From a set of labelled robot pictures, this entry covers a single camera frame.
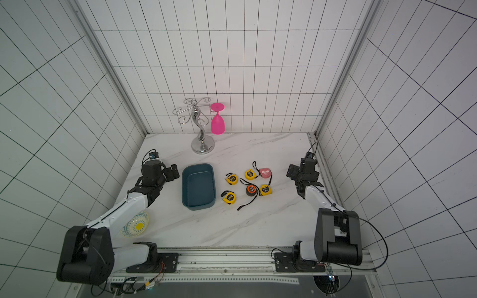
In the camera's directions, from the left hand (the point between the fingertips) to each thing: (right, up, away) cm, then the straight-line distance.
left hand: (167, 170), depth 89 cm
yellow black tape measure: (+31, -13, 0) cm, 33 cm away
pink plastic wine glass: (+24, +25, +9) cm, 36 cm away
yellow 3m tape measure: (+42, -3, +8) cm, 43 cm away
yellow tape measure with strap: (+49, -10, +3) cm, 50 cm away
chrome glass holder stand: (+12, +13, +24) cm, 30 cm away
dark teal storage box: (+14, -10, +6) cm, 18 cm away
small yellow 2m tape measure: (+32, -5, +6) cm, 33 cm away
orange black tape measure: (+42, -10, 0) cm, 43 cm away
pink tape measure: (+50, -2, +10) cm, 51 cm away
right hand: (+64, +2, +3) cm, 64 cm away
